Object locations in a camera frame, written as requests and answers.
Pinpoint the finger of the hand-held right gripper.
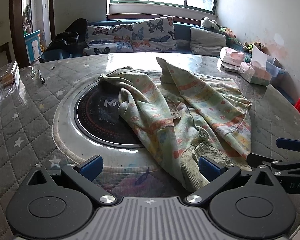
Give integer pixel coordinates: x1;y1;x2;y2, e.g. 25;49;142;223
276;137;300;155
246;152;300;174

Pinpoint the black garment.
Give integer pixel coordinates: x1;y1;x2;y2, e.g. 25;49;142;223
67;18;89;57

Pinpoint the grey flat box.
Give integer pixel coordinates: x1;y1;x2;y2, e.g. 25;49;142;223
221;63;240;72

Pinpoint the black and white plush toy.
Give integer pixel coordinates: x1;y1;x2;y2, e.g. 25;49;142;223
201;17;222;30

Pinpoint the butterfly print cushion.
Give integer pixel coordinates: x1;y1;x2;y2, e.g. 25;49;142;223
84;24;134;55
131;16;178;53

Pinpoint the grey pillow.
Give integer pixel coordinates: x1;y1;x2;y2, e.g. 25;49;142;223
190;27;227;57

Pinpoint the black round induction cooktop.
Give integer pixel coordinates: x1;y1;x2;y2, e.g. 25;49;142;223
74;84;150;148

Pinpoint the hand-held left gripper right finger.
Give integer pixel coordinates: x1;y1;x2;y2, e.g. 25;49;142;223
185;156;283;204

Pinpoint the white paper sheet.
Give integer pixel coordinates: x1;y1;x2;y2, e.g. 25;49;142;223
250;45;268;67

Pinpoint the blue cabinet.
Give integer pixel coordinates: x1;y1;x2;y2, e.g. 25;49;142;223
24;30;42;62

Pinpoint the brown wooden door frame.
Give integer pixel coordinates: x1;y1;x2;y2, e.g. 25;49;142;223
9;0;56;68

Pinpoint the pink and green tissue pack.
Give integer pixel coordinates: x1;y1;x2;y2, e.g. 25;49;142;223
239;61;272;87

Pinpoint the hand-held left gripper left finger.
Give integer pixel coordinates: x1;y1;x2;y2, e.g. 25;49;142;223
27;155;116;204

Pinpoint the black bag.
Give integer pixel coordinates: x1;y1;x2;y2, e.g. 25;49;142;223
49;32;79;53

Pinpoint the pastel patterned child's jacket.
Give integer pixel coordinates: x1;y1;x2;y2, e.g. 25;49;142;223
98;56;253;193

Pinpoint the translucent blue plastic box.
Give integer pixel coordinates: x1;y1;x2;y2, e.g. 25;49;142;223
265;56;287;85

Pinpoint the blue sofa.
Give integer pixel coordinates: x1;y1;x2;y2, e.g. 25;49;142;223
39;17;243;63

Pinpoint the clear plastic container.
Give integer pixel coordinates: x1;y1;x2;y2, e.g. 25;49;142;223
0;61;20;105

